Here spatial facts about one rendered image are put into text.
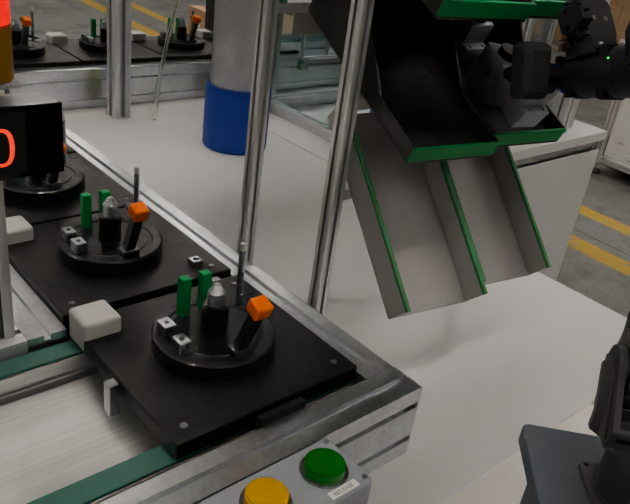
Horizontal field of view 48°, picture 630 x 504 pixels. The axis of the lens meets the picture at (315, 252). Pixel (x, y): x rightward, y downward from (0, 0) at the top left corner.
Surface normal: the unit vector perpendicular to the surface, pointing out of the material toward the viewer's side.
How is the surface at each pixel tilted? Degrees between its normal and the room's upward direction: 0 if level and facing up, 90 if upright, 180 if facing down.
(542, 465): 0
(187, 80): 90
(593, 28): 51
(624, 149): 90
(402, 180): 45
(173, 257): 0
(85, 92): 90
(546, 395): 0
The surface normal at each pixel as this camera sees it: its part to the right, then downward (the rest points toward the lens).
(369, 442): 0.65, 0.43
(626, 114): -0.78, 0.20
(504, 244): 0.45, -0.30
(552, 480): 0.13, -0.88
